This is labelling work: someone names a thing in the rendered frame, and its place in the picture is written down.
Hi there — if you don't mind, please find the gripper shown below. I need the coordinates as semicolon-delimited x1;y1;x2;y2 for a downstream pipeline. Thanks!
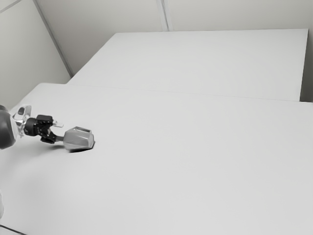
24;114;65;144

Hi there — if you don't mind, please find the faceted mug with angular handle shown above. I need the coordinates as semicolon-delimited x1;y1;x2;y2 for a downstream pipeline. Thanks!
63;126;95;151

